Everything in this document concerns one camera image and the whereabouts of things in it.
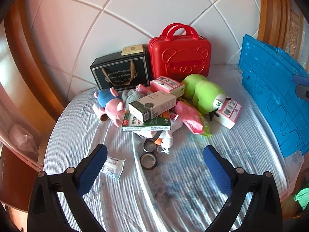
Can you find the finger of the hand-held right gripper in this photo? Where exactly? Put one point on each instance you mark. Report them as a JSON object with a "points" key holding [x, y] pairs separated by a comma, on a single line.
{"points": [[303, 91], [300, 78]]}

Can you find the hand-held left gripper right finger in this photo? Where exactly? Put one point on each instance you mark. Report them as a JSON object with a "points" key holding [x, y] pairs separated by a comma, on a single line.
{"points": [[217, 171]]}

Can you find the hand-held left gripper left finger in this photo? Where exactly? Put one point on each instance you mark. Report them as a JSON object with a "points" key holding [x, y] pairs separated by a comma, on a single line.
{"points": [[93, 169]]}

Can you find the blue plastic crate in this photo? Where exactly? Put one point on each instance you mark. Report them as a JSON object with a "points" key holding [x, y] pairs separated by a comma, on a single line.
{"points": [[265, 89]]}

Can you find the small white packet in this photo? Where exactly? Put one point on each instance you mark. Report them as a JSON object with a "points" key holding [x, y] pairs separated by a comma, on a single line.
{"points": [[113, 165]]}

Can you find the green plastic packet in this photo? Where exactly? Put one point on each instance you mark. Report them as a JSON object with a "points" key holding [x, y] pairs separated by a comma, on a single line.
{"points": [[207, 127]]}

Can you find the black tape roll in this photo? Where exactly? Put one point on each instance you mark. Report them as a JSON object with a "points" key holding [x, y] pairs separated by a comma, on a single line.
{"points": [[144, 147], [142, 164]]}

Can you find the white duck plush toy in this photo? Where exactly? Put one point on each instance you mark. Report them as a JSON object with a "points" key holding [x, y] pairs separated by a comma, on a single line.
{"points": [[166, 141]]}

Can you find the pink wet wipes pack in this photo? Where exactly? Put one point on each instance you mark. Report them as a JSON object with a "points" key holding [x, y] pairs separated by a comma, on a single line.
{"points": [[190, 118]]}

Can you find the pink tissue pack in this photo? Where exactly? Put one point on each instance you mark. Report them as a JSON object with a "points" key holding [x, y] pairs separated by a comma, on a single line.
{"points": [[229, 112]]}

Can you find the blue pink pig plush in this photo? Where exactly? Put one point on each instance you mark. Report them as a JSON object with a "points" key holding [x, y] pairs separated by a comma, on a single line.
{"points": [[113, 108]]}

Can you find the flat green white box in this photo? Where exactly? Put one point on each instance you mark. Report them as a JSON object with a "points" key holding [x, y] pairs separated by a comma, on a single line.
{"points": [[144, 125]]}

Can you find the wooden nightstand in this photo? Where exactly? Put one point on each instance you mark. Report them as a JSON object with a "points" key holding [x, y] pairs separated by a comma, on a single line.
{"points": [[17, 174]]}

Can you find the pink translucent plastic bag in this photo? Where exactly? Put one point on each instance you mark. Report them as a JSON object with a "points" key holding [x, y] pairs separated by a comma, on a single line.
{"points": [[23, 135]]}

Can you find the grey plush toy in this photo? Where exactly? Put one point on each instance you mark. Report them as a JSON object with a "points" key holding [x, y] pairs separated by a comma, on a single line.
{"points": [[131, 96]]}

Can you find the white dark-green carton box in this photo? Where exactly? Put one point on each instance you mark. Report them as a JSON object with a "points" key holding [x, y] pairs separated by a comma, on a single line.
{"points": [[154, 104]]}

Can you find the pink white packet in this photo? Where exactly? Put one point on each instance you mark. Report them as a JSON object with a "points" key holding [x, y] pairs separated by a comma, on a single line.
{"points": [[143, 90]]}

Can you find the beige pink box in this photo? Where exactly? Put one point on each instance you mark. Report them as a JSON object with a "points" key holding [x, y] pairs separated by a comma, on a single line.
{"points": [[166, 84]]}

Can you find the black gift bag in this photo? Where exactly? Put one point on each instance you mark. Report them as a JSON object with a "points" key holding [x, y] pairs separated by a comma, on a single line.
{"points": [[115, 70]]}

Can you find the red hard-shell carry case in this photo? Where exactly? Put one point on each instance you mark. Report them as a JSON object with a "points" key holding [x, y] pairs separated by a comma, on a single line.
{"points": [[178, 53]]}

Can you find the small yellow box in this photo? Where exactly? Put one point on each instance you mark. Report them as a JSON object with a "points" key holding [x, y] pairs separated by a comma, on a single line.
{"points": [[131, 49]]}

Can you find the white padded wooden headboard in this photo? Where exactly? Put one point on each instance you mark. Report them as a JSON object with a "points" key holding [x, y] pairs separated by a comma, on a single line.
{"points": [[144, 9]]}

